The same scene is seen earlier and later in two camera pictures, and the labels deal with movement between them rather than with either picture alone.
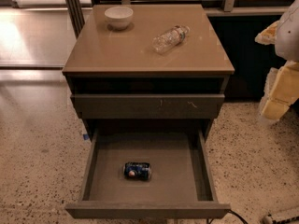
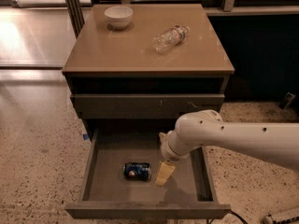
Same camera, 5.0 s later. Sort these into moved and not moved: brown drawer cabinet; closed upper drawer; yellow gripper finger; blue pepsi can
Moved: yellow gripper finger
Not moved: closed upper drawer; brown drawer cabinet; blue pepsi can
